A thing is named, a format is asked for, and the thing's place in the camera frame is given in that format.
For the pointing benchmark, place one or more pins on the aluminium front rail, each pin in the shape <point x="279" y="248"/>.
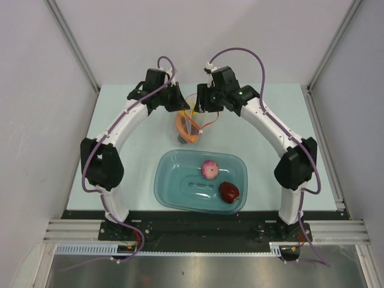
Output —
<point x="321" y="232"/>

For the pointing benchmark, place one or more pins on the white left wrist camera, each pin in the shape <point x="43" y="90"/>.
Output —
<point x="169" y="71"/>

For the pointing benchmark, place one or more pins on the orange fake carrot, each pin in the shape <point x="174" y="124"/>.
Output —
<point x="188" y="130"/>

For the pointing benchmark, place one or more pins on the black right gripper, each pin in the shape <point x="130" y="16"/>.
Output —
<point x="203" y="92"/>

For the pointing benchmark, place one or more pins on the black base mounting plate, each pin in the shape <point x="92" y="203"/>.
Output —
<point x="205" y="245"/>

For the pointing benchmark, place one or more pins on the aluminium corner rail left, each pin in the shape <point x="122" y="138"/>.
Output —
<point x="70" y="39"/>

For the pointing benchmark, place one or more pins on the clear zip bag orange seal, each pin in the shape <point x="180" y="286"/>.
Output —
<point x="204" y="119"/>

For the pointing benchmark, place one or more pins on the purple fake onion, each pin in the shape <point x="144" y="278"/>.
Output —
<point x="210" y="169"/>

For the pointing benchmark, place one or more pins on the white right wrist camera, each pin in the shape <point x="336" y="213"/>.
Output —
<point x="209" y="68"/>

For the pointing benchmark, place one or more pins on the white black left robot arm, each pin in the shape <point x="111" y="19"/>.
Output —
<point x="102" y="167"/>

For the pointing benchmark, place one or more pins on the aluminium corner rail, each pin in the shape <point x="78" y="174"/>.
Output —
<point x="335" y="42"/>
<point x="70" y="39"/>

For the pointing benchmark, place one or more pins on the teal transparent plastic tub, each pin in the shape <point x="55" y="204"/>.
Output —
<point x="180" y="184"/>

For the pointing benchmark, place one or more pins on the aluminium corner rail right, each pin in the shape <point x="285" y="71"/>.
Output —
<point x="335" y="42"/>

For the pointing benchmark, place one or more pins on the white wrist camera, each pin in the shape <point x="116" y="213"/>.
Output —
<point x="209" y="68"/>
<point x="169" y="71"/>

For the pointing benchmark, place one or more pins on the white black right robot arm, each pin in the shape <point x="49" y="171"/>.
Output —
<point x="297" y="155"/>

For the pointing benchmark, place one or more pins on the dark purple fake fruit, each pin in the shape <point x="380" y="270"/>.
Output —
<point x="229" y="193"/>

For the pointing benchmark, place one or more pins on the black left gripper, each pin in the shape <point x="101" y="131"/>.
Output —
<point x="179" y="103"/>

